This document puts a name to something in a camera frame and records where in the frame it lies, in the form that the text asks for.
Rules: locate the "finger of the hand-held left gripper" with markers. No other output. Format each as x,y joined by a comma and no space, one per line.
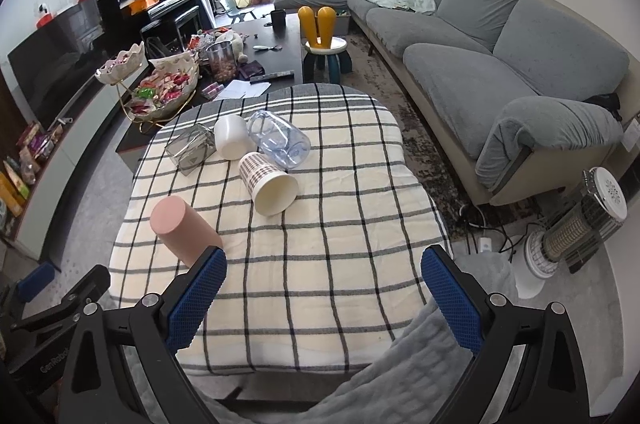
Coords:
70,299
36,277

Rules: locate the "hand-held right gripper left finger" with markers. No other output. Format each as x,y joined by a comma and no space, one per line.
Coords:
196,299

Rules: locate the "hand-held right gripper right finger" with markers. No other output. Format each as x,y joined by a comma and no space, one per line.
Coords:
452,304

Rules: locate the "pink cup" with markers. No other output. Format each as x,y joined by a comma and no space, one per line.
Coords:
180,224

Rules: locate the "plaid paper cup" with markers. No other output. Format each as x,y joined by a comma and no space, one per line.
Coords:
260,176

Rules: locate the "grey square glass cup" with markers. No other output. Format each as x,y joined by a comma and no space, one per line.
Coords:
190,149

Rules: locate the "white cup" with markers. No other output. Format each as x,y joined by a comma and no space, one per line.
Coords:
232,136

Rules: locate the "clear blue plastic cup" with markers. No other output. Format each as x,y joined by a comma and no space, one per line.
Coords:
277,138

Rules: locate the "grey fleece blanket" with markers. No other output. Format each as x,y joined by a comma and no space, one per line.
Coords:
395,374

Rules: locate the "pile of snack packets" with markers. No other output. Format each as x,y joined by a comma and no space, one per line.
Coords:
27,158

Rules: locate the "electric heater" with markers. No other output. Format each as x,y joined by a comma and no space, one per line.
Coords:
565,239

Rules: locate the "plaid cream blanket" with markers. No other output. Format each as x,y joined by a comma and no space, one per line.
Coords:
325,254

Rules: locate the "white tv cabinet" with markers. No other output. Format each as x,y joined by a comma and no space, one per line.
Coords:
75,133

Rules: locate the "patterned rug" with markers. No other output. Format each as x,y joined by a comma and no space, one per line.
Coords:
400,113

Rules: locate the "two-tier snack tray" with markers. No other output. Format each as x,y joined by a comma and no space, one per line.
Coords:
160,88

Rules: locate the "white papers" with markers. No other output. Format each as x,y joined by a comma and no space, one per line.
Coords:
242,89

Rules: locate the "television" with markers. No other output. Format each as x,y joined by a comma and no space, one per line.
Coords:
50,58

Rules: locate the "black remote control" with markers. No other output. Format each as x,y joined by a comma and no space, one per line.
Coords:
272,76

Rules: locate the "clear jar of nuts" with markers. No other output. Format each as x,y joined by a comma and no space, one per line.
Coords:
221,62

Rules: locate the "grey sofa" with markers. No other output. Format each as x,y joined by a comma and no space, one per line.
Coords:
450,53

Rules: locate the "black cloth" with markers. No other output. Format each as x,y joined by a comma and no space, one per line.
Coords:
606,101

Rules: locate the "dark coffee table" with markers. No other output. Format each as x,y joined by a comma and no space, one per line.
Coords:
280,58

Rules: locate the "white plush toy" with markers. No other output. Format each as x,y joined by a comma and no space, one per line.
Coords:
233,41

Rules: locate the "yellow rabbit ear stool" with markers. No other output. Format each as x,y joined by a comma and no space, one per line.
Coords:
325,46

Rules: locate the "black mug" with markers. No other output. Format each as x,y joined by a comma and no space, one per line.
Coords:
278,18

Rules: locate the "black piano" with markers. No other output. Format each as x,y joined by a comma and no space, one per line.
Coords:
165,6

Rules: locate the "small green chair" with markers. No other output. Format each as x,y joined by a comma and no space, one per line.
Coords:
230,6

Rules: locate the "grey storage box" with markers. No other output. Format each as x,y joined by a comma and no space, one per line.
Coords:
343,21

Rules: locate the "white security camera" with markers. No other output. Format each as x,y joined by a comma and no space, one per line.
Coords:
44,9

